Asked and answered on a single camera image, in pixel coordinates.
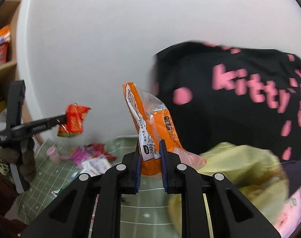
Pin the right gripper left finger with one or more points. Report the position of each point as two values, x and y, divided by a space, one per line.
122 179

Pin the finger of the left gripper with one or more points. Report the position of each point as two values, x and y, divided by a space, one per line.
48 123

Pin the green checked bed sheet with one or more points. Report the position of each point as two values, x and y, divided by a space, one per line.
142 215

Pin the red knit sleeve left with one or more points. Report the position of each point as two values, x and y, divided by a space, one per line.
8 195

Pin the pink cylindrical bottle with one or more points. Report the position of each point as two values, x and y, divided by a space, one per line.
53 155

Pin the black kitty tote bag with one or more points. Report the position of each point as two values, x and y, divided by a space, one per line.
243 96

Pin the red orange snack wrapper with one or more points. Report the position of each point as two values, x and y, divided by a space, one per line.
75 115

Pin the orange package on shelf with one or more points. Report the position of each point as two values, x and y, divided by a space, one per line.
5 34

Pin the pink snack wrapper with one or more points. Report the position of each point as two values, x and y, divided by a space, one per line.
78 156

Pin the yellow plastic trash bag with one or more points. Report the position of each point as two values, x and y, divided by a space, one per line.
256 172

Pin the wooden shelf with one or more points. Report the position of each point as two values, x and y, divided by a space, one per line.
8 59

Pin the dark red wrapper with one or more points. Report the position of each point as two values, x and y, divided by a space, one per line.
98 149

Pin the white paper cup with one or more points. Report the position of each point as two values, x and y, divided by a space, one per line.
95 166

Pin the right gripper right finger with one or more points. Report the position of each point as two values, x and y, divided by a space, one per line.
181 179

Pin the left gloved hand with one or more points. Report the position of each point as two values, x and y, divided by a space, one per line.
28 166

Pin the pink patterned blanket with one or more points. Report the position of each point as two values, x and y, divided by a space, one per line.
290 217

